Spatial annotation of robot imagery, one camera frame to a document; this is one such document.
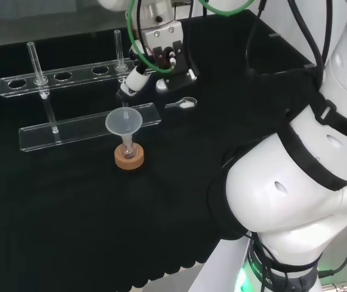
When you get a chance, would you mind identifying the cork ring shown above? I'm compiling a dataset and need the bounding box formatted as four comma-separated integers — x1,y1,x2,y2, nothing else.
114,144,145,170

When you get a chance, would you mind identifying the small round-bottom glass flask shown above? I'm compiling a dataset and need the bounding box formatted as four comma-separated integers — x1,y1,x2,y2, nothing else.
121,138,138,161

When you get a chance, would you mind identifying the black cable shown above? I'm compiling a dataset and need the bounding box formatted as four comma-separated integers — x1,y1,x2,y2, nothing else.
245,0,268,71
286,0,326,80

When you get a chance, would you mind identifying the green cable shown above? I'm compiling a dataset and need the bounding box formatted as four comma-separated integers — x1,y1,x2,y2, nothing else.
125,0,253,74

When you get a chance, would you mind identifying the clear funnel stand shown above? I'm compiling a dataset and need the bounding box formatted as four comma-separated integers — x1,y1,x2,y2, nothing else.
0,29,162,152

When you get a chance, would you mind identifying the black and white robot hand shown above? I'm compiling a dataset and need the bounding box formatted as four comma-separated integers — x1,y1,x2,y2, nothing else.
115,21,199,106

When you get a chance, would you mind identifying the translucent plastic funnel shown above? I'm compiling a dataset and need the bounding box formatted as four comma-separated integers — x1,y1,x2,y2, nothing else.
105,106,144,150

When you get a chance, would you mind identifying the black bench cloth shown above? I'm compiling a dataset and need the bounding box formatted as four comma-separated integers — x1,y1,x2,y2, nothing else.
0,8,323,290

